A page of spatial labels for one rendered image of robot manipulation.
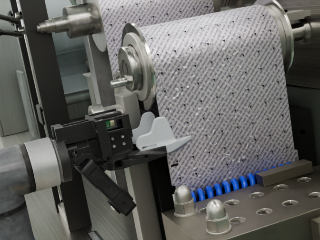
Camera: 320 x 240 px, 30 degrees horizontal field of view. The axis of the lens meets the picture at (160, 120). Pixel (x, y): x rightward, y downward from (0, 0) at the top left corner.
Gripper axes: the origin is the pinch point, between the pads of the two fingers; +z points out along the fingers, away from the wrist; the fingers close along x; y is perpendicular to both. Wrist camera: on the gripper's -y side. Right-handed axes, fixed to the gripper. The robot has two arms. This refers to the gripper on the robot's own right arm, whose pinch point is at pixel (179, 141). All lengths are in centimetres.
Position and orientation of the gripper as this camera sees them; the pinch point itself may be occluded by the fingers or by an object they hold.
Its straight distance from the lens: 97.7
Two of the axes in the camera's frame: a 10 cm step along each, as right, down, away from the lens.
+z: 9.2, -2.3, 3.1
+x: -3.5, -1.4, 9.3
